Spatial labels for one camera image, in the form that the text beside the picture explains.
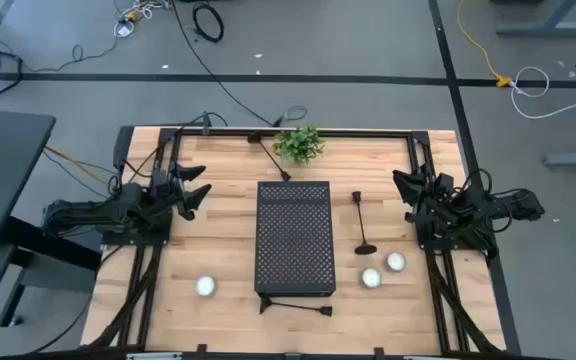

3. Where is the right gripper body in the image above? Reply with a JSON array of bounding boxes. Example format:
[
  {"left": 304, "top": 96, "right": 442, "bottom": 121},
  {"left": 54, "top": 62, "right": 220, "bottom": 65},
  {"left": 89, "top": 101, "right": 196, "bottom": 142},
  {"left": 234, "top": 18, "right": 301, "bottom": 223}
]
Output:
[{"left": 416, "top": 172, "right": 454, "bottom": 229}]

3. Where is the long black floor cable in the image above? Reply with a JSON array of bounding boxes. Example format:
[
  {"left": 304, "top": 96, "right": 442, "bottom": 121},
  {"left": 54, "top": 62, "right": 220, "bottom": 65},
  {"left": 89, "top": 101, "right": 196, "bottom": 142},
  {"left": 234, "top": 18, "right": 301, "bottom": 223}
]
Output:
[{"left": 169, "top": 0, "right": 275, "bottom": 127}]

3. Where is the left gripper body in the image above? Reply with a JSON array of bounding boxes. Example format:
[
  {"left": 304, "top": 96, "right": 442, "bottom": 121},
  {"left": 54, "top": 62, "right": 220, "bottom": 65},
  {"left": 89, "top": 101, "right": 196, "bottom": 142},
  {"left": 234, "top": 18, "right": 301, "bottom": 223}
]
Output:
[{"left": 148, "top": 167, "right": 187, "bottom": 222}]

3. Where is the grey desk foot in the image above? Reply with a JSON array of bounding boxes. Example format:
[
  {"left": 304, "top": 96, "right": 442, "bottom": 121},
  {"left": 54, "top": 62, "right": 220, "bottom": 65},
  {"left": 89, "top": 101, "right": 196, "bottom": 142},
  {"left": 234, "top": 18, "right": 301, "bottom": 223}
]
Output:
[
  {"left": 495, "top": 0, "right": 576, "bottom": 37},
  {"left": 541, "top": 152, "right": 576, "bottom": 168}
]

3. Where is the yellow floor cable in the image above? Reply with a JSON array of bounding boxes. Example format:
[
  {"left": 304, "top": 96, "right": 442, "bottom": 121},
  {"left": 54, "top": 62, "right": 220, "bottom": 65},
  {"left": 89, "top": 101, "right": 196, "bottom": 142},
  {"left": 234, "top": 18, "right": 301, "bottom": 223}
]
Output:
[{"left": 456, "top": 0, "right": 513, "bottom": 89}]

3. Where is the white power strip with cables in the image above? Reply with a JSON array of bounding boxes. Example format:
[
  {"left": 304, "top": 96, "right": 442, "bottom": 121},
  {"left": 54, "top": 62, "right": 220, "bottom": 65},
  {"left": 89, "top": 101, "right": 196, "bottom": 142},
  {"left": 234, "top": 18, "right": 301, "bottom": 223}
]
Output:
[{"left": 112, "top": 0, "right": 170, "bottom": 39}]

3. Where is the black candlestick holder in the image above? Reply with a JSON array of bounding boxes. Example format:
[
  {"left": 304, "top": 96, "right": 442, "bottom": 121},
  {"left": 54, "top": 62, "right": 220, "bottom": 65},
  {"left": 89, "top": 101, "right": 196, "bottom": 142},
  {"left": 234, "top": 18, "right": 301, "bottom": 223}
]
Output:
[
  {"left": 351, "top": 190, "right": 378, "bottom": 256},
  {"left": 259, "top": 295, "right": 334, "bottom": 318},
  {"left": 246, "top": 130, "right": 292, "bottom": 182}
]

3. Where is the white floor cable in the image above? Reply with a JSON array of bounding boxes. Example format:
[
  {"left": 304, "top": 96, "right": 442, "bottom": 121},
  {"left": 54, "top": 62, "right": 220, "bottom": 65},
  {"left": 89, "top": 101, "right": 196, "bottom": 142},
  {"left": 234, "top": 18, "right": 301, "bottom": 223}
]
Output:
[{"left": 510, "top": 66, "right": 576, "bottom": 120}]

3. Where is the thin black floor cable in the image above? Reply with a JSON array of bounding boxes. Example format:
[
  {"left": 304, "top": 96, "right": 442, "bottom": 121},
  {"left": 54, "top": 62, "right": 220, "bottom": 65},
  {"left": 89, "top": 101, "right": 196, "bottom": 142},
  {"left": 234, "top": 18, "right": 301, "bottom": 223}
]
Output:
[{"left": 22, "top": 35, "right": 119, "bottom": 74}]

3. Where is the blue patterned candle tin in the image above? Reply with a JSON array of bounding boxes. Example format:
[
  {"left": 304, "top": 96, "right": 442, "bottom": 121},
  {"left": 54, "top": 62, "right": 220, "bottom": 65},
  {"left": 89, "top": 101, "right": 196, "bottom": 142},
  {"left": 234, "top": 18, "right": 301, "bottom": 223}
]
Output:
[
  {"left": 360, "top": 267, "right": 383, "bottom": 290},
  {"left": 385, "top": 250, "right": 408, "bottom": 274}
]

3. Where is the orange cable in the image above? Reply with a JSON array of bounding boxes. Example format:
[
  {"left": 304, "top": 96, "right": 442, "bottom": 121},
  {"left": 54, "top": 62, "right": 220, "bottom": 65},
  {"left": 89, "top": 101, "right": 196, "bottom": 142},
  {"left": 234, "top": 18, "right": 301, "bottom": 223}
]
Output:
[{"left": 44, "top": 144, "right": 112, "bottom": 184}]

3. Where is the dark grey desk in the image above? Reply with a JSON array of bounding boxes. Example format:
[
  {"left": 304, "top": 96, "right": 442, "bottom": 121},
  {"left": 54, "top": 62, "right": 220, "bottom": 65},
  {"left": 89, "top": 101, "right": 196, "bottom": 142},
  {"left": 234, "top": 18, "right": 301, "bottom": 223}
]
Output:
[{"left": 0, "top": 107, "right": 102, "bottom": 346}]

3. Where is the green plant in white pot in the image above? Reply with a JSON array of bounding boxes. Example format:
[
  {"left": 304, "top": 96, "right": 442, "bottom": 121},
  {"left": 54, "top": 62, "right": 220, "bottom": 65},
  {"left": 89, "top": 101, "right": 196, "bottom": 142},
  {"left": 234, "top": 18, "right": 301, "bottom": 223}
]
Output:
[{"left": 271, "top": 124, "right": 327, "bottom": 165}]

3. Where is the maroon leaf patterned candle tin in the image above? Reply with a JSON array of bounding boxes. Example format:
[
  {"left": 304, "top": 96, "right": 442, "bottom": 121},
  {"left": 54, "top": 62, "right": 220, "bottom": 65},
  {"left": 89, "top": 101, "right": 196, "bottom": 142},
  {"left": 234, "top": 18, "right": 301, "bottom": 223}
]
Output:
[{"left": 194, "top": 274, "right": 218, "bottom": 298}]

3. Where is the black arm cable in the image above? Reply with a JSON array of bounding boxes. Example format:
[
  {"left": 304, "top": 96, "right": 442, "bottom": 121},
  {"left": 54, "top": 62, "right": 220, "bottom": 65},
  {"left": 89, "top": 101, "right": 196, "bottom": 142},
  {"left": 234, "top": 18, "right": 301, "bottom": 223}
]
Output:
[{"left": 109, "top": 110, "right": 229, "bottom": 196}]

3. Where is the black perforated metal shelf riser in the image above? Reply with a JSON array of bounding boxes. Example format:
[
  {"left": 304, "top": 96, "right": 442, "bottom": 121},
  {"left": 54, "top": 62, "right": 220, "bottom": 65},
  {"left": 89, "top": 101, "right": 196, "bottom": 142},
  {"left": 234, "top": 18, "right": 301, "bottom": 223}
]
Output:
[{"left": 253, "top": 180, "right": 338, "bottom": 299}]

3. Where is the coiled black cable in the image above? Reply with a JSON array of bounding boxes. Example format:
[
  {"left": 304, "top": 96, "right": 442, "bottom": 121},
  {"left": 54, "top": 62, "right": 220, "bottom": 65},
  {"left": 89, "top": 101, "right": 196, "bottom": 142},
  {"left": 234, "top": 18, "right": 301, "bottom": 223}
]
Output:
[{"left": 191, "top": 2, "right": 225, "bottom": 44}]

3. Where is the grey cable loop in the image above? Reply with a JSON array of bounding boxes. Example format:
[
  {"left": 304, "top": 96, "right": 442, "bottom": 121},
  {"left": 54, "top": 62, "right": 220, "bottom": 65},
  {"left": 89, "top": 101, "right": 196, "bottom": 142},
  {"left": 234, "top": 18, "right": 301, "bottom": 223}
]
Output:
[{"left": 272, "top": 104, "right": 309, "bottom": 127}]

